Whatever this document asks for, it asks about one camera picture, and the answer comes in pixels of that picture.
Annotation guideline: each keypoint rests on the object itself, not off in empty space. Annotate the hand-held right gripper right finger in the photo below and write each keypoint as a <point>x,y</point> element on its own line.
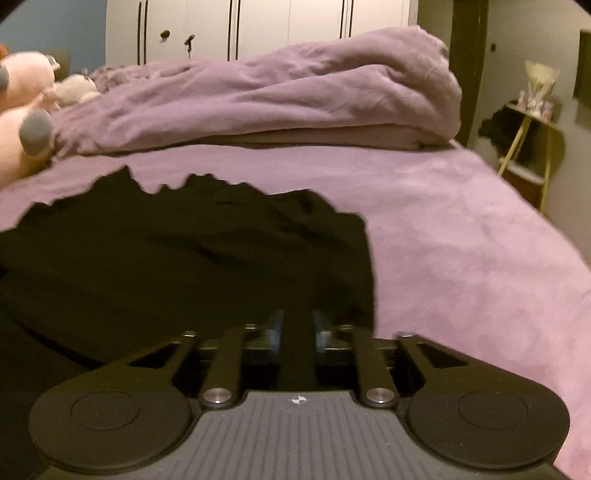
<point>320,330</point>

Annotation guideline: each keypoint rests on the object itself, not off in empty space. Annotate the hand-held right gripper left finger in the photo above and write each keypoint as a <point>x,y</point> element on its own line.
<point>277,331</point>

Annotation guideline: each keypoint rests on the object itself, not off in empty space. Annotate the black garment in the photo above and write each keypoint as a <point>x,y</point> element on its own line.
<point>184,258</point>

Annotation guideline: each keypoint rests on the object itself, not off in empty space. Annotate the bed with purple sheet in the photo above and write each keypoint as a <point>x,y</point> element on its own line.
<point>461,258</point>

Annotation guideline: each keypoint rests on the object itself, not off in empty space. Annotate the purple duvet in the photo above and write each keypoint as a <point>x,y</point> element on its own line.
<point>277,92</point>

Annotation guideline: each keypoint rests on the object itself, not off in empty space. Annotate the shelf with yellow legs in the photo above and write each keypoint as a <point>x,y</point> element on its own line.
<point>531,170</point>

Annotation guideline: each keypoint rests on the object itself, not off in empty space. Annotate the dark cloth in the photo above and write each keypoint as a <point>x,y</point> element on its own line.
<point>501,122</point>

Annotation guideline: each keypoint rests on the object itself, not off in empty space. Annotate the white wardrobe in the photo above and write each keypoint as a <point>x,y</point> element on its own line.
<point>277,27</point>

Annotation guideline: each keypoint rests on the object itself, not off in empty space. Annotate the beige plush toy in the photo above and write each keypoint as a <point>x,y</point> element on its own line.
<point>74,90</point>

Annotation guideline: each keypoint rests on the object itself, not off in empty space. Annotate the wrapped flower bouquet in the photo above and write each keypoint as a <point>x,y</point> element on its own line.
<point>540,78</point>

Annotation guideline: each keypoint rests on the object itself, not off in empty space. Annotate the dark headboard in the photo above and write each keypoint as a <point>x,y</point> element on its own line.
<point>62,60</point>

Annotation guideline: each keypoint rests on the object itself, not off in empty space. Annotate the pink plush toy grey hooves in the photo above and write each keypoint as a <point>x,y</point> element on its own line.
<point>18,92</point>

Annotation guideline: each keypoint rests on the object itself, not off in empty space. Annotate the dark door frame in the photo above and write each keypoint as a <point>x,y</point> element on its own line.
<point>468,69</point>

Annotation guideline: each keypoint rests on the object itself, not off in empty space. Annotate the dark wall picture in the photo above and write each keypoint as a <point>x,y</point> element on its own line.
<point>582,69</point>

